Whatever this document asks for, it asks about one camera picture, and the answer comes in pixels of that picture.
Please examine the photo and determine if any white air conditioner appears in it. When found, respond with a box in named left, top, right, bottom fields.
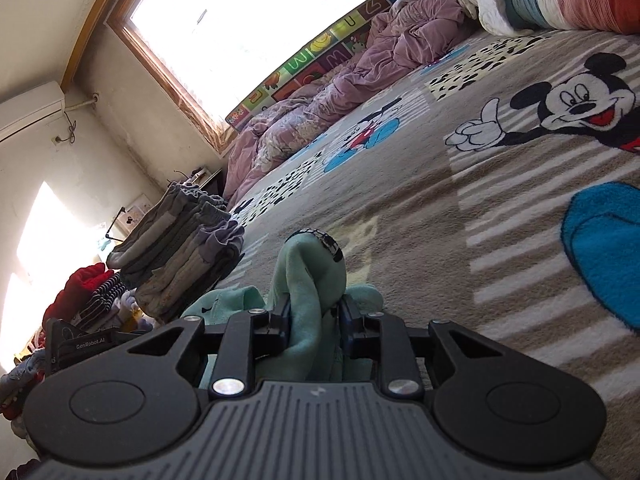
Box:
left=0, top=80, right=67, bottom=144

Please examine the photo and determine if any pile of unfolded clothes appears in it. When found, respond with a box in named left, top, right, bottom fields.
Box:
left=0, top=350, right=52, bottom=461

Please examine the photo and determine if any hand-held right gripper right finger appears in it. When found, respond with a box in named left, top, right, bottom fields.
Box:
left=339, top=296, right=501, bottom=402

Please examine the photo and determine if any cluttered desk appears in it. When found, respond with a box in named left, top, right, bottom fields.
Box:
left=170, top=164, right=227, bottom=197

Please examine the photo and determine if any stack of folded grey clothes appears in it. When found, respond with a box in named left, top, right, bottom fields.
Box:
left=105, top=182, right=247, bottom=322

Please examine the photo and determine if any cartoon mouse printed blanket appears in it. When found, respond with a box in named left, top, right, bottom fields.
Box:
left=227, top=27, right=640, bottom=480

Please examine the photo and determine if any air conditioner cable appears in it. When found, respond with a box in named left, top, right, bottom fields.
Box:
left=52, top=92, right=102, bottom=147

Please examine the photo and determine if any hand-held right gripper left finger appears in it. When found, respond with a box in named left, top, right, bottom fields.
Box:
left=127, top=297, right=294, bottom=402

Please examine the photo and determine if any purple quilt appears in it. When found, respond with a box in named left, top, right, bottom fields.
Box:
left=222, top=0, right=482, bottom=202

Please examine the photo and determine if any wooden curtain pelmet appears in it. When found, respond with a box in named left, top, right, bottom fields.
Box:
left=60, top=0, right=139, bottom=87

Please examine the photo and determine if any stack of folded colourful clothes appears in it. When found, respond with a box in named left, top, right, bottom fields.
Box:
left=42, top=262, right=152, bottom=337

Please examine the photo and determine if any window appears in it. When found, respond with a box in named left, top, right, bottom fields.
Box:
left=105, top=0, right=417, bottom=155

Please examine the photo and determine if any white wall box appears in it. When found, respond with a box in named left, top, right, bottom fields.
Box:
left=120, top=195, right=152, bottom=234

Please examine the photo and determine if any colourful alphabet play mat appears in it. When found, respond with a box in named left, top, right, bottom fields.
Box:
left=225, top=0, right=457, bottom=132

